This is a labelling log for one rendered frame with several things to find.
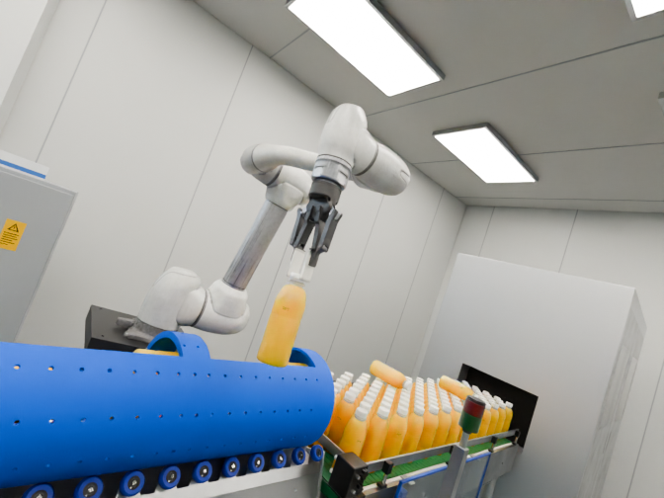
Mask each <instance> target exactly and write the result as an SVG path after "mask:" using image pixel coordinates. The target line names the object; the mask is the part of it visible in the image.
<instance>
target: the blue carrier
mask: <svg viewBox="0 0 664 498"><path fill-rule="evenodd" d="M176 349H177V350H178V353H179V356H167V355H154V354H142V353H130V352H118V351H106V350H93V349H81V348H68V347H56V346H45V345H32V344H20V343H7V342H0V489H1V488H8V487H15V486H22V485H29V484H36V483H42V482H51V481H57V480H64V479H71V478H79V477H86V476H91V475H100V474H107V473H114V472H121V471H129V470H135V469H143V468H149V467H156V466H163V465H170V464H178V463H185V462H192V461H199V460H205V459H214V458H221V457H234V456H241V455H248V454H254V453H262V452H269V451H276V450H283V449H290V448H297V447H304V446H308V445H311V444H313V443H314V442H316V441H317V440H318V439H319V438H320V437H321V436H322V435H323V433H324V432H325V430H326V429H327V427H328V425H329V422H330V420H331V417H332V413H333V409H334V401H335V389H334V382H333V377H332V374H331V372H330V369H329V367H328V365H327V364H326V362H325V361H324V359H323V358H322V357H321V356H320V355H319V354H317V353H316V352H314V351H312V350H309V349H302V348H296V347H292V349H291V354H290V359H289V362H290V363H302V364H307V365H308V367H302V366H290V365H287V366H286V367H285V368H277V367H272V366H269V365H266V364H264V363H252V362H240V361H229V360H216V359H211V358H210V354H209V351H208V346H207V344H206V343H205V341H204V340H203V339H202V338H201V337H200V336H198V335H196V334H189V333H181V332H173V331H164V332H161V333H160V334H158V335H157V336H156V337H155V338H154V339H153V340H152V341H151V342H150V343H149V345H148V346H147V348H146V350H154V351H167V352H175V351H176ZM14 367H19V368H18V369H15V368H14ZM48 368H52V371H50V370H49V369H48ZM133 372H135V373H133ZM156 373H158V374H156ZM194 375H195V376H194ZM244 412H245V413H244ZM181 414H182V415H181ZM196 414H197V415H196ZM160 415H161V417H159V416H160ZM180 415H181V416H180ZM195 415H196V416H195ZM136 416H138V417H137V418H135V417H136ZM111 417H113V418H112V419H110V418H111ZM50 419H54V420H53V421H52V422H49V420H50ZM17 420H19V422H18V423H14V422H15V421H17Z"/></svg>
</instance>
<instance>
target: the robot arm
mask: <svg viewBox="0 0 664 498"><path fill-rule="evenodd" d="M367 127H368V123H367V118H366V114H365V112H364V110H363V109H362V108H361V107H359V106H356V105H353V104H342V105H340V106H338V107H337V108H335V109H334V110H333V111H332V113H331V115H330V116H329V118H328V120H327V122H326V124H325V127H324V129H323V130H322V133H321V136H320V140H319V144H318V154H316V153H313V152H309V151H305V150H302V149H298V148H294V147H289V146H282V145H272V144H267V143H257V144H254V145H251V146H249V147H247V148H246V149H245V150H244V152H243V154H242V156H241V158H240V164H241V167H242V169H243V170H244V171H245V172H246V173H247V174H250V175H252V176H253V177H254V178H255V179H257V180H258V181H260V182H261V183H262V184H264V185H266V186H267V189H266V194H265V199H266V200H265V202H264V203H263V205H262V207H261V209H260V211H259V213H258V214H257V216H256V218H255V220H254V222H253V224H252V225H251V227H250V229H249V231H248V233H247V235H246V236H245V238H244V240H243V242H242V244H241V246H240V248H239V249H238V251H237V253H236V255H235V257H234V259H233V260H232V262H231V264H230V266H229V268H228V270H227V271H226V273H225V275H224V277H223V279H220V280H217V281H215V282H214V283H213V284H212V285H211V286H210V287H209V288H208V289H207V290H205V289H203V288H202V287H201V283H202V282H201V280H200V278H199V277H198V276H197V274H196V273H194V272H192V271H190V270H187V269H183V268H179V267H172V268H170V269H169V270H167V271H165V272H164V273H163V274H161V275H160V276H159V277H158V279H157V280H156V281H155V282H154V283H153V285H152V287H151V288H150V290H149V292H148V293H147V295H146V297H145V299H144V301H143V303H142V306H141V308H140V310H139V312H138V315H137V316H136V318H135V319H134V318H133V319H128V318H122V317H119V318H118V320H117V322H116V324H117V325H119V326H121V327H122V328H124V329H127V331H125V332H124V337H126V338H128V339H134V340H138V341H141V342H145V343H148V344H149V343H150V342H151V341H152V340H153V339H154V338H155V337H156V336H157V335H158V334H160V333H161V332H164V331H173V332H178V331H179V329H180V327H181V326H191V327H194V328H196V329H199V330H202V331H206V332H209V333H213V334H220V335H230V334H236V333H239V332H240V331H242V330H243V329H244V328H245V327H246V325H247V323H248V321H249V317H250V309H249V306H248V304H247V303H246V302H247V298H248V295H247V291H246V287H247V285H248V284H249V282H250V280H251V278H252V276H253V274H254V273H255V271H256V269H257V267H258V265H259V263H260V262H261V260H262V258H263V256H264V254H265V252H266V251H267V249H268V247H269V245H270V244H271V242H272V240H273V238H274V237H275V235H276V233H277V231H278V229H279V227H280V226H281V224H282V222H283V220H284V218H285V216H286V215H287V212H288V211H291V210H293V209H294V208H295V207H296V206H303V205H306V204H307V203H308V204H307V205H306V207H305V208H300V207H299V208H298V209H297V215H296V221H295V224H294V228H293V231H292V235H291V238H290V245H291V246H292V247H293V252H292V255H291V258H290V266H289V269H288V272H287V277H289V278H290V275H291V272H295V273H298V272H299V269H300V266H301V263H302V260H303V257H304V254H305V251H304V250H303V249H304V247H305V245H306V243H307V241H308V238H309V236H310V234H311V232H312V230H313V228H314V227H315V229H314V234H313V240H312V246H311V248H309V250H308V251H307V254H306V257H305V261H304V264H303V267H302V271H301V274H300V277H299V279H300V280H302V281H304V282H307V283H310V280H311V276H312V273H313V270H314V268H315V267H316V265H317V261H318V258H319V255H320V254H321V253H323V252H325V253H327V252H328V250H329V247H330V244H331V241H332V239H333V236H334V233H335V230H336V227H337V224H338V222H339V220H340V219H341V217H342V216H343V214H342V213H341V212H339V211H338V210H336V209H335V206H336V205H337V204H338V203H339V200H340V197H341V193H342V191H344V190H345V189H346V187H347V184H348V180H349V181H353V182H354V183H355V184H356V185H357V186H358V187H359V188H362V189H366V190H370V191H373V192H375V193H381V194H383V195H386V196H397V195H399V194H400V193H402V192H403V191H404V190H405V189H406V188H407V186H408V184H409V180H410V173H409V170H408V168H407V166H406V164H405V163H404V162H403V161H402V160H401V159H400V158H399V157H398V156H397V155H396V154H395V153H394V152H392V151H391V150H390V149H388V148H387V147H385V146H384V145H382V144H379V143H378V142H376V141H375V140H374V139H373V138H372V137H371V135H370V134H369V132H368V131H367ZM303 170H307V171H311V172H312V174H311V178H310V177H309V175H308V174H307V173H306V172H305V171H303ZM312 221H313V222H312ZM324 245H325V246H324Z"/></svg>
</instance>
